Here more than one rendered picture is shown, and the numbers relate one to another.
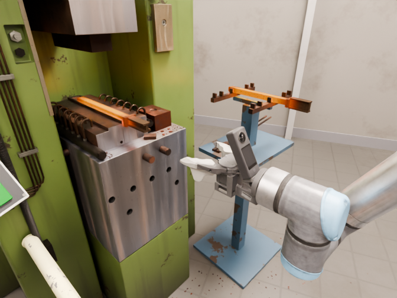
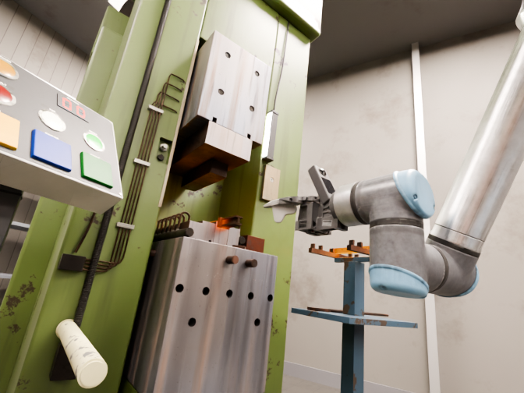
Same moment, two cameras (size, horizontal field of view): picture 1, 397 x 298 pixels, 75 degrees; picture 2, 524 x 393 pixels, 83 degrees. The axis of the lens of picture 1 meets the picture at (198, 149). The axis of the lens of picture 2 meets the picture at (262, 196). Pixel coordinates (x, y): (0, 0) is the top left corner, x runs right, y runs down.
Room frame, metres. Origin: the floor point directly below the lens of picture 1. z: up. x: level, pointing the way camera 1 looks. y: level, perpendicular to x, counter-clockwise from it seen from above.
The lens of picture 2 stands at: (-0.16, -0.10, 0.78)
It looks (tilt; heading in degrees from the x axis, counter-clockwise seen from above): 18 degrees up; 12
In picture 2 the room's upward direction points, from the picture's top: 7 degrees clockwise
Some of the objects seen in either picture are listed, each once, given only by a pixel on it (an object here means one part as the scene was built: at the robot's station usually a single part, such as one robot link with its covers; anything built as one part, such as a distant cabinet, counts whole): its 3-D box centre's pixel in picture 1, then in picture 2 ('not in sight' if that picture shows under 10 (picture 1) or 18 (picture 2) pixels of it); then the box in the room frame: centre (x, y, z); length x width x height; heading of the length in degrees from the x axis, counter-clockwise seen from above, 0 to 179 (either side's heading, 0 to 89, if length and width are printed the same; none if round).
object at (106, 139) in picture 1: (93, 117); (189, 237); (0.96, 0.41, 0.96); 0.42 x 0.20 x 0.09; 48
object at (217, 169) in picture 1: (215, 166); (297, 202); (0.53, -0.04, 1.00); 0.09 x 0.05 x 0.02; 80
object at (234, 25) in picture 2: not in sight; (222, 47); (1.09, 0.49, 2.06); 0.44 x 0.41 x 0.47; 48
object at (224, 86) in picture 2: not in sight; (221, 112); (0.99, 0.39, 1.56); 0.42 x 0.39 x 0.40; 48
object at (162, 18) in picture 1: (162, 28); (270, 184); (1.14, 0.14, 1.27); 0.09 x 0.02 x 0.17; 138
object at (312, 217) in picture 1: (312, 206); (392, 199); (0.41, -0.23, 0.97); 0.12 x 0.09 x 0.10; 48
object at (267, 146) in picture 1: (247, 146); (353, 317); (1.17, -0.25, 0.73); 0.40 x 0.30 x 0.02; 134
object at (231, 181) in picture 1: (241, 177); (323, 213); (0.52, -0.10, 0.97); 0.12 x 0.08 x 0.09; 48
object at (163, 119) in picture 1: (153, 117); (246, 246); (0.99, 0.18, 0.95); 0.12 x 0.09 x 0.07; 48
